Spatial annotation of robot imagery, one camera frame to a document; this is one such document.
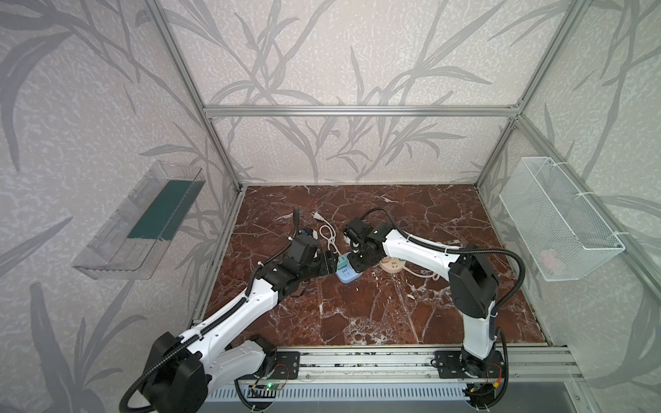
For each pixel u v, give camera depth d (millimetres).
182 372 381
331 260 734
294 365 735
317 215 1079
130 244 632
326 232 1042
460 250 517
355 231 707
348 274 889
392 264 912
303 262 619
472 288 488
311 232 752
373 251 642
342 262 877
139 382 367
